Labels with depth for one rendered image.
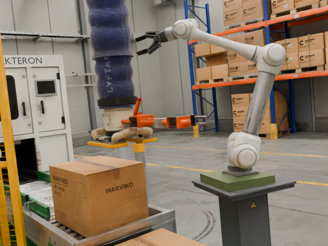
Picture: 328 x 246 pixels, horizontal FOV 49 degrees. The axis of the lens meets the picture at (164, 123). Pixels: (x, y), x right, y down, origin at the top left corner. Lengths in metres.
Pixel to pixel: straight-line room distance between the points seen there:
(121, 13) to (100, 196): 1.05
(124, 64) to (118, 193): 0.78
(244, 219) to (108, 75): 1.23
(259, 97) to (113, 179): 0.99
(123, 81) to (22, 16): 9.81
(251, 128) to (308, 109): 8.50
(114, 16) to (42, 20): 9.94
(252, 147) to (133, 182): 0.76
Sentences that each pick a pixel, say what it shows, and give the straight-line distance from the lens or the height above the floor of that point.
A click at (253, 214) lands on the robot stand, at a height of 0.55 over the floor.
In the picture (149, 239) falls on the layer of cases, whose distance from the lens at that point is 2.18.
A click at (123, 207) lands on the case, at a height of 0.70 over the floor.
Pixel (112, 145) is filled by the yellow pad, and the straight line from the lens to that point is 1.91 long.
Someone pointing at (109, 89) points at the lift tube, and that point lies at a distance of 2.00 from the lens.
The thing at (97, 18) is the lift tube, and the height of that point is 1.80.
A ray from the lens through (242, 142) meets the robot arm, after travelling 2.16.
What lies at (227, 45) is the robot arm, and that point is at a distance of 2.32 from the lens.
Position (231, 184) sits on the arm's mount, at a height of 0.79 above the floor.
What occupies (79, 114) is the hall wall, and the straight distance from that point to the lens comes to 12.08.
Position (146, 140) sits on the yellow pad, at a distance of 2.00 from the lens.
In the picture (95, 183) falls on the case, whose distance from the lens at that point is 2.16.
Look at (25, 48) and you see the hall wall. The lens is 11.53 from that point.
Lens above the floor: 1.36
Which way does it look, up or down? 4 degrees down
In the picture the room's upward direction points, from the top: 5 degrees counter-clockwise
